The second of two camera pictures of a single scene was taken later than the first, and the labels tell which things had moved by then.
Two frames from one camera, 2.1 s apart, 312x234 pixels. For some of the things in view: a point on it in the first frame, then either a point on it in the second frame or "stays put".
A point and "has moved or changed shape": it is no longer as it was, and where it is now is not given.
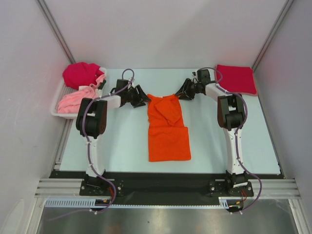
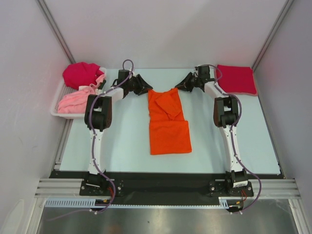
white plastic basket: (63, 91) stays put
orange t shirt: (169, 139) has moved or changed shape
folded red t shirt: (237, 79) stays put
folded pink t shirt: (236, 79) stays put
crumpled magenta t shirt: (81, 74) stays put
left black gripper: (140, 98) -> (143, 87)
